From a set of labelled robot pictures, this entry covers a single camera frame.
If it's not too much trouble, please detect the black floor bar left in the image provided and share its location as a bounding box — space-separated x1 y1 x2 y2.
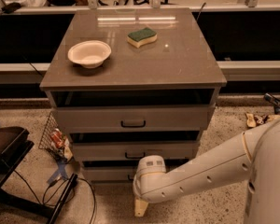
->
46 174 77 224

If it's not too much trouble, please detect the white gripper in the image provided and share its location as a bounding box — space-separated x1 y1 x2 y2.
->
134 155 166 217

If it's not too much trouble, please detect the grey drawer cabinet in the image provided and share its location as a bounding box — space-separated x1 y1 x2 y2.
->
39 7 228 185

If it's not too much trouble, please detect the wire mesh basket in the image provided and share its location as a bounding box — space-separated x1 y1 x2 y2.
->
38 114 73 163

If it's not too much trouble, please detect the black cable on floor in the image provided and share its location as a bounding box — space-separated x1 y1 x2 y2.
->
12 168 98 224

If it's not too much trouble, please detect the blue snack bag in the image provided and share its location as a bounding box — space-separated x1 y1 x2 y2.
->
263 93 280 115

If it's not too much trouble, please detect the white paper bowl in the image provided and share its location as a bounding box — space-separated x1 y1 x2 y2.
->
67 40 111 69

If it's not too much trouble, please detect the green yellow sponge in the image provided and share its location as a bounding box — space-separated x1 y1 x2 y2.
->
127 27 157 48

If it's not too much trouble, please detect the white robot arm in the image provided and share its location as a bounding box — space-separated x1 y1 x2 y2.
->
133 119 280 224

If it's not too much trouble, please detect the snack wrapper on floor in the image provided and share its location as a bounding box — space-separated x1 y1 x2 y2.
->
245 113 280 128

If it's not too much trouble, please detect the red soda can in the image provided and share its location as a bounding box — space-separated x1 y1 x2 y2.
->
50 131 64 148

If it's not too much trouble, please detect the black tray stand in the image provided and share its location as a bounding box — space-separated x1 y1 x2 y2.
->
0 115 54 218

